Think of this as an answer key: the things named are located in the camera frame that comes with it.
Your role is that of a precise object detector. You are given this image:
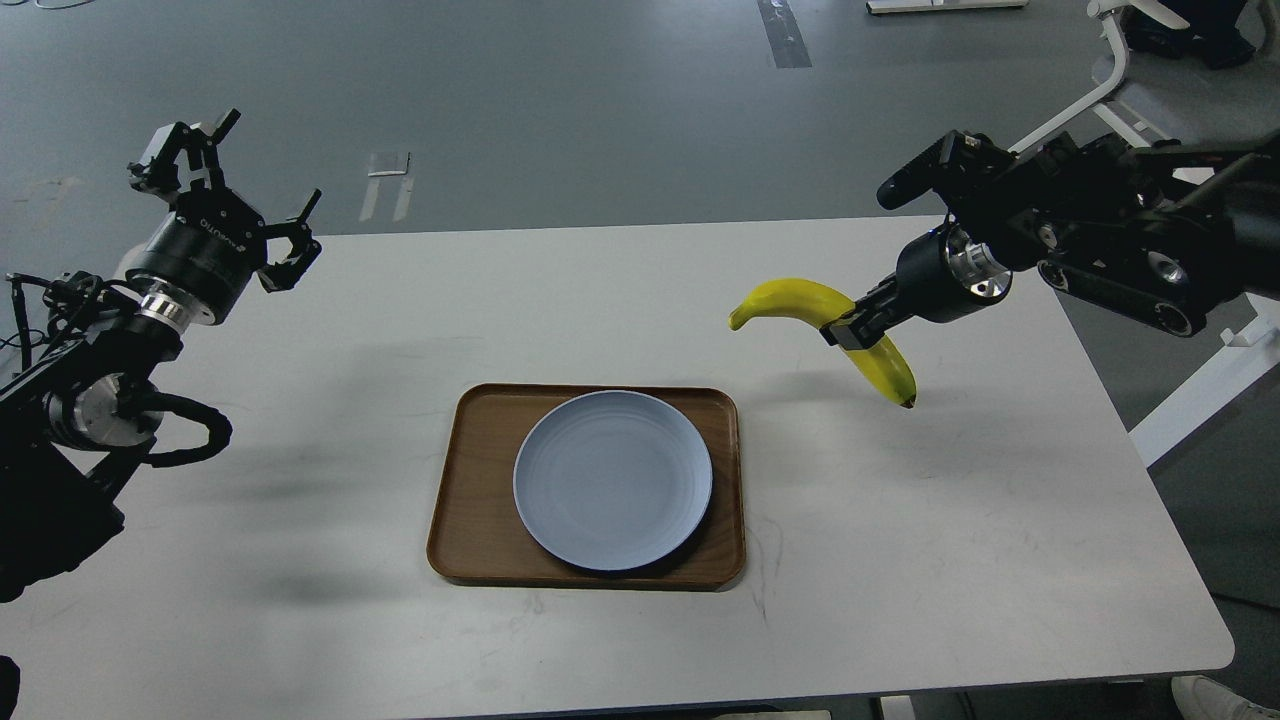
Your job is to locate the brown wooden tray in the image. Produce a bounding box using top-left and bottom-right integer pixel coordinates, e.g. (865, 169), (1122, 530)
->
(425, 383), (748, 592)

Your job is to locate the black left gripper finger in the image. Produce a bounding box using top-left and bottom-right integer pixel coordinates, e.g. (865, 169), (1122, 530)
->
(256, 188), (323, 293)
(127, 108), (243, 217)

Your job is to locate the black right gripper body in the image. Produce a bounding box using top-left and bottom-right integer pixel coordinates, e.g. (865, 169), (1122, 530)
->
(847, 225), (1012, 336)

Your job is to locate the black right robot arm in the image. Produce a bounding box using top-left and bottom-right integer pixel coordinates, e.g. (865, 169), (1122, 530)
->
(819, 131), (1277, 348)

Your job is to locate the white office chair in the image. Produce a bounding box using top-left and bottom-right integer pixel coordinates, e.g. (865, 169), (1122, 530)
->
(1009, 0), (1280, 156)

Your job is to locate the yellow banana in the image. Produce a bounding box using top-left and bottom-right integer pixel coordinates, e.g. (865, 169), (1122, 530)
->
(727, 278), (918, 407)

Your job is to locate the light blue round plate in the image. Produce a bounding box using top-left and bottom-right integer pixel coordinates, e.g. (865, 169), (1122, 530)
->
(511, 389), (713, 573)

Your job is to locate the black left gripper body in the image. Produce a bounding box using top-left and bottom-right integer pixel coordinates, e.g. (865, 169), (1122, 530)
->
(125, 196), (266, 325)

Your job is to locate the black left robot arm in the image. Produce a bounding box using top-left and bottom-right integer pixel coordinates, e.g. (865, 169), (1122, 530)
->
(1, 109), (323, 602)

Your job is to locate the white shoe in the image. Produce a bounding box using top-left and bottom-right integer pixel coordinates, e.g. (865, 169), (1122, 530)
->
(1170, 675), (1279, 719)

